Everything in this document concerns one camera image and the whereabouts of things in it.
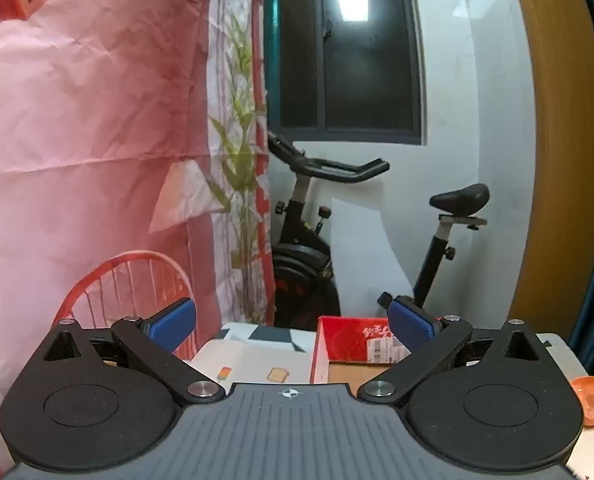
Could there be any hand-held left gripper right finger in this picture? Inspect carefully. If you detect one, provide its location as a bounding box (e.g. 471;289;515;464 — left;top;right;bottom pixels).
359;297;552;406

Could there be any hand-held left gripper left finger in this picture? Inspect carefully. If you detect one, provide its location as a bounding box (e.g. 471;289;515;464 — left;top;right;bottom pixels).
43;297;226;406

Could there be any red strawberry print box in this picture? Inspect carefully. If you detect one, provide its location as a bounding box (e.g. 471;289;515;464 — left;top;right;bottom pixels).
311;315;413;386

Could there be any white board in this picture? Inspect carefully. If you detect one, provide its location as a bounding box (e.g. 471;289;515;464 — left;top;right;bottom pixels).
331;199;413;318

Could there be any black exercise bike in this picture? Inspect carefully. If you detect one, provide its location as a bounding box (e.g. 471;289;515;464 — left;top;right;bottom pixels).
267;132;490;331

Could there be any pink printed backdrop cloth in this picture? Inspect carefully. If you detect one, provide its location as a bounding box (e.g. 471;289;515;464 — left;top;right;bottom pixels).
0;0;278;471

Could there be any dark window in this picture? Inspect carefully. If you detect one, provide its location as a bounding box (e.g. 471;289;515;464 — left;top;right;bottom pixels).
263;0;424;146

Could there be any wooden door frame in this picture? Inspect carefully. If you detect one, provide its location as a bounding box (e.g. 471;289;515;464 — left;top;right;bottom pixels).
507;0;594;333

